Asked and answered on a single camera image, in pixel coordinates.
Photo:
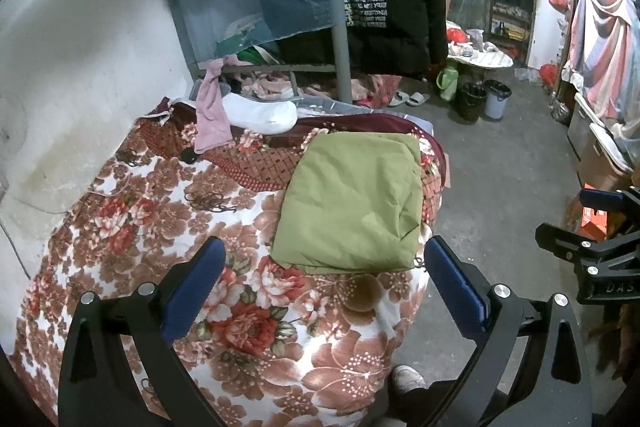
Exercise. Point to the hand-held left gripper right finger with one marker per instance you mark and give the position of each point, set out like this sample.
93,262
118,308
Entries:
455,287

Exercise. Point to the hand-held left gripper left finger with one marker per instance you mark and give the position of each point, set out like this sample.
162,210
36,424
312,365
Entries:
195,287

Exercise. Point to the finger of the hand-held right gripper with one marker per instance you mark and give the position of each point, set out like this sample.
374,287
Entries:
602,200
565,242

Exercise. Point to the green hooded jacket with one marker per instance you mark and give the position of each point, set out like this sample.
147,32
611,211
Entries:
350,202

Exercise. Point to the pink white hanging clothes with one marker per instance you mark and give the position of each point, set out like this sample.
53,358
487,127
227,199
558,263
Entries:
600,47

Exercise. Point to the person's right hand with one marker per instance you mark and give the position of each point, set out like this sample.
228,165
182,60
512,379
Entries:
625,337

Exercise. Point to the orange box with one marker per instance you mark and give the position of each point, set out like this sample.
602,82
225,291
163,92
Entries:
594,224

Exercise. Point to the floral blanket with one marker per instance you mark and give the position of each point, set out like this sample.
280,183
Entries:
150,267

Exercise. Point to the white cabinet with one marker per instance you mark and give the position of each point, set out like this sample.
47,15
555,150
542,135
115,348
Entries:
595,137

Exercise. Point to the person's white shoe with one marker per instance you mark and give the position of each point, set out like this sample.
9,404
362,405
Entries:
407,377

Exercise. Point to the small black object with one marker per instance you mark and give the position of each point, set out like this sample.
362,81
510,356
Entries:
189,156

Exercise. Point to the white blue waste bin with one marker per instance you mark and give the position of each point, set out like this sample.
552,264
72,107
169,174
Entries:
496,99

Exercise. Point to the black waste bin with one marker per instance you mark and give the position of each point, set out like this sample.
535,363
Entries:
473,103

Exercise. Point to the pink cloth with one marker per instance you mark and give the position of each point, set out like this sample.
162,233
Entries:
212,117

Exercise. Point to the white sock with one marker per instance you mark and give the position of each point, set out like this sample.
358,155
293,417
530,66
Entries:
260,114

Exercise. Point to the round table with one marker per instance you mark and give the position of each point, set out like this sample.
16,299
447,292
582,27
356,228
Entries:
482,58

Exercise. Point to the grey slipper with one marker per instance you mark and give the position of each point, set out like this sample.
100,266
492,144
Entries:
418,98
397,99

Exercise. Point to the green thermos jug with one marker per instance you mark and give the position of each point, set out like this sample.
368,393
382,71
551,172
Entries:
447,82

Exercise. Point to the pink fuzzy blanket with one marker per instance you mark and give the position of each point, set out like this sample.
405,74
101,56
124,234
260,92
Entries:
270,87

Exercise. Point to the green cloth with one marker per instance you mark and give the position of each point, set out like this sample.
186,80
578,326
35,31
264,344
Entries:
247,49

